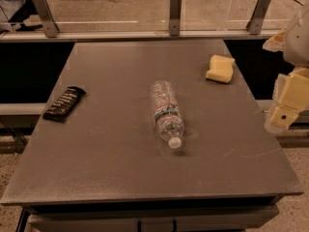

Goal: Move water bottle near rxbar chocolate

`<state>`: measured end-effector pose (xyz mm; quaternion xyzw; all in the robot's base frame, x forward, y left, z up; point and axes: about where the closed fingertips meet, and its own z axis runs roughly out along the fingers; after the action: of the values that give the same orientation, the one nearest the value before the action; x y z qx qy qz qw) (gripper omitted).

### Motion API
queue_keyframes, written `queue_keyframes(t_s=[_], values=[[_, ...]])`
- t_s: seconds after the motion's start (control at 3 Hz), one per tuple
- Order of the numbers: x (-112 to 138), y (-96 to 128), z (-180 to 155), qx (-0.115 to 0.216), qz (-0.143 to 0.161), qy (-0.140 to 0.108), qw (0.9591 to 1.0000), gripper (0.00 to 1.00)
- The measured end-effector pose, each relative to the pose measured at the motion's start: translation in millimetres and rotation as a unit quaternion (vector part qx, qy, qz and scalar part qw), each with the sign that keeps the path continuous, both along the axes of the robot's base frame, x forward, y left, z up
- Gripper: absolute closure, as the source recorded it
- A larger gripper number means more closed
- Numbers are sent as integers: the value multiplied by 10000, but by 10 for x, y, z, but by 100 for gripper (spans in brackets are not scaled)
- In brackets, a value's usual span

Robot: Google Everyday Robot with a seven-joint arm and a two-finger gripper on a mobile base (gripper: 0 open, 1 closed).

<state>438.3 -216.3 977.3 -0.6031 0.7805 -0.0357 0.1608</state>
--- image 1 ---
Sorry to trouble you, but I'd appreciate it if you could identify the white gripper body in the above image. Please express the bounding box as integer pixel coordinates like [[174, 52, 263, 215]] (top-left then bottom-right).
[[283, 4, 309, 67]]

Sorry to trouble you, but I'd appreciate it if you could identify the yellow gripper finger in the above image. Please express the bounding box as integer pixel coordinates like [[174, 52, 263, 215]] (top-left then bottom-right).
[[263, 27, 287, 52], [264, 67, 309, 133]]

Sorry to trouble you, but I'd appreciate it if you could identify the clear plastic water bottle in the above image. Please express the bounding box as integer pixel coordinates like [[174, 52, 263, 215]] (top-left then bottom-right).
[[151, 80, 184, 150]]

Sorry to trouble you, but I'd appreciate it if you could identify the black rxbar chocolate bar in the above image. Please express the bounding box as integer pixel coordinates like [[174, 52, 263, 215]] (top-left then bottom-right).
[[42, 86, 86, 123]]

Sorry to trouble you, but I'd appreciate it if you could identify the yellow sponge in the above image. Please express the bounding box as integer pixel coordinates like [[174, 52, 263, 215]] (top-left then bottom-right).
[[206, 55, 235, 83]]

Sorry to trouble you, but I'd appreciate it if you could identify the cabinet under table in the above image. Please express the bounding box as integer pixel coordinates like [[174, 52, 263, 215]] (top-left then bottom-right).
[[15, 196, 279, 232]]

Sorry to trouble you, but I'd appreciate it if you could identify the metal rail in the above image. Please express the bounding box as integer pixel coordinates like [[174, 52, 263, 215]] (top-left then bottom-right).
[[0, 29, 278, 43]]

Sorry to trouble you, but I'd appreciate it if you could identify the right metal bracket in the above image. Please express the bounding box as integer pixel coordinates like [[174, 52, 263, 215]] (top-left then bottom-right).
[[246, 0, 271, 35]]

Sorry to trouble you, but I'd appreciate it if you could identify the metal bracket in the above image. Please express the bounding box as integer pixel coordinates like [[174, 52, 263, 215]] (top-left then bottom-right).
[[246, 0, 271, 35], [32, 0, 59, 38], [169, 0, 182, 37]]

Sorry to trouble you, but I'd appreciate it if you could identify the middle metal bracket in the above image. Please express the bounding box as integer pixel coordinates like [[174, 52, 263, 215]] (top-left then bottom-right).
[[169, 0, 182, 37]]

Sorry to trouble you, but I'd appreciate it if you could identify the left metal bracket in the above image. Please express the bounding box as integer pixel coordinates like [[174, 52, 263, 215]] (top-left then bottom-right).
[[32, 0, 59, 38]]

